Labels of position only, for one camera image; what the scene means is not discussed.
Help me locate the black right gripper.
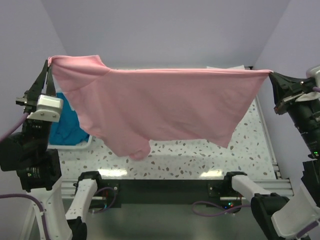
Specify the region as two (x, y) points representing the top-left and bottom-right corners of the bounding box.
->
(270, 68), (320, 153)

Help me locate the pink t shirt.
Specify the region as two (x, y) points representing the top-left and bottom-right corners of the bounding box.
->
(48, 55), (269, 160)

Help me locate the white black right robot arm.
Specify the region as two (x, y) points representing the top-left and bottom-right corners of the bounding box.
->
(222, 66), (320, 240)

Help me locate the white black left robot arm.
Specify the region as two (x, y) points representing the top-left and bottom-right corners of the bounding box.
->
(0, 62), (104, 240)

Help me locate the folded white t shirt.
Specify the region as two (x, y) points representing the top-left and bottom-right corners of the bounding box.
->
(206, 65), (246, 70)

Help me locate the blue t shirt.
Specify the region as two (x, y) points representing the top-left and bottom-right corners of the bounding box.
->
(49, 91), (90, 146)

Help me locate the white plastic basket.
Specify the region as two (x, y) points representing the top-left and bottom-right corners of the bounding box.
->
(48, 91), (93, 152)

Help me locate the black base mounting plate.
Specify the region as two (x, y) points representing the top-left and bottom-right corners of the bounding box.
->
(98, 179), (245, 209)

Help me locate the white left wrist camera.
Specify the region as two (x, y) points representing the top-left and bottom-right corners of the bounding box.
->
(27, 94), (64, 123)

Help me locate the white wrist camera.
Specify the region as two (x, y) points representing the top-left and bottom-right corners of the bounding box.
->
(306, 65), (320, 87)
(27, 94), (64, 123)

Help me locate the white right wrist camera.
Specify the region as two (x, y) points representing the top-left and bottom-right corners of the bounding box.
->
(306, 65), (320, 87)

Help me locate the aluminium frame rail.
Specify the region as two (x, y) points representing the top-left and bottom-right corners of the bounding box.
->
(61, 179), (294, 199)

